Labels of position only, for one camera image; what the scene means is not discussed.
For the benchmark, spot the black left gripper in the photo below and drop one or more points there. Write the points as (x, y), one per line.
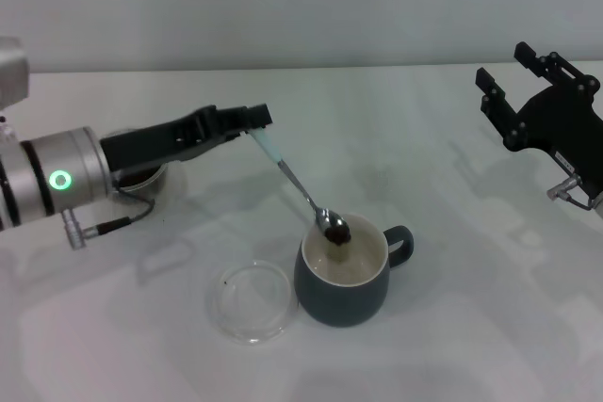
(155, 143)

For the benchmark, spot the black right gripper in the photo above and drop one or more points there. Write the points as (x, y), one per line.
(565, 129)

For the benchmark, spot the shallow clear glass dish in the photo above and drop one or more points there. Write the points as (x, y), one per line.
(254, 322)

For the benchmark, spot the dark teal ceramic mug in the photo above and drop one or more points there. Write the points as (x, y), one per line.
(339, 303)

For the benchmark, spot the clear glass saucer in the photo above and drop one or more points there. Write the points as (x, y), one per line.
(175, 185)

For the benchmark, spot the double-wall clear glass cup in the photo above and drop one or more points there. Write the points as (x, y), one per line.
(151, 189)

